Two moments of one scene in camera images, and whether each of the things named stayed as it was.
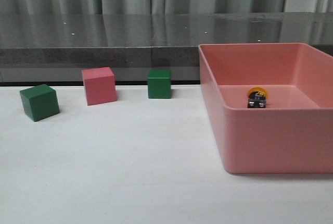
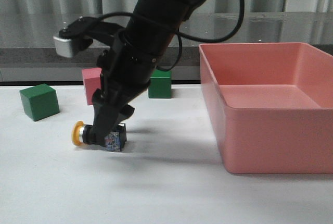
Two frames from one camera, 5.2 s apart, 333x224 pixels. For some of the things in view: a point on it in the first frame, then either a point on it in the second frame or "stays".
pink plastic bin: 294,134 stays
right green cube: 159,84 stays
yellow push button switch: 257,97 to 115,140
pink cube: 99,85 stays
